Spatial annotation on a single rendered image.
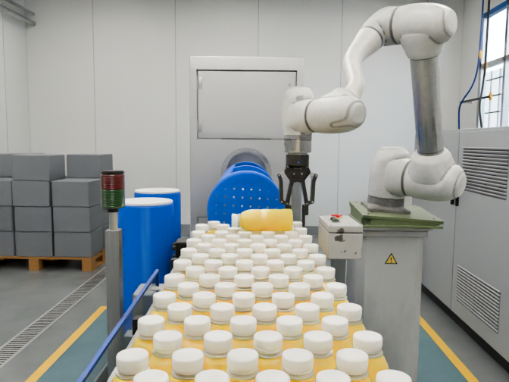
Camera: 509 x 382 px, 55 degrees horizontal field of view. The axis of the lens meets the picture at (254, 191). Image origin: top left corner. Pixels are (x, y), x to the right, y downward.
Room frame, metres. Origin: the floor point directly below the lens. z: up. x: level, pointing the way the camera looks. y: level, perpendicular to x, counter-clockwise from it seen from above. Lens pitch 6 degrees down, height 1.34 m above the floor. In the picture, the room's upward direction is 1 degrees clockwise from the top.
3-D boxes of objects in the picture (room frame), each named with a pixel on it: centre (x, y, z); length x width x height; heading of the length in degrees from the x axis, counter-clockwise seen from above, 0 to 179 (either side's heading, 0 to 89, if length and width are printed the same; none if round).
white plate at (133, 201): (2.47, 0.56, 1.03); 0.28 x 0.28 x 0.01
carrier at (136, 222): (2.47, 0.56, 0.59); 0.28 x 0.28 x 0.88
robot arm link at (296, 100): (1.57, -0.15, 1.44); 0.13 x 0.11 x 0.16; 41
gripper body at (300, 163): (1.58, -0.14, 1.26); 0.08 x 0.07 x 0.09; 91
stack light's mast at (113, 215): (1.30, 0.38, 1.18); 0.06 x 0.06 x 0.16
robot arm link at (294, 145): (1.58, -0.14, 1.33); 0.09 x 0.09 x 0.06
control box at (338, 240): (1.49, -0.26, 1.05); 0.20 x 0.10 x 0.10; 1
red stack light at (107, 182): (1.30, 0.38, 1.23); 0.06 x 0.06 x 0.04
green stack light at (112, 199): (1.30, 0.38, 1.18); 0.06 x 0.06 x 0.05
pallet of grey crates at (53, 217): (5.30, 2.26, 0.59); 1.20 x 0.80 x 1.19; 89
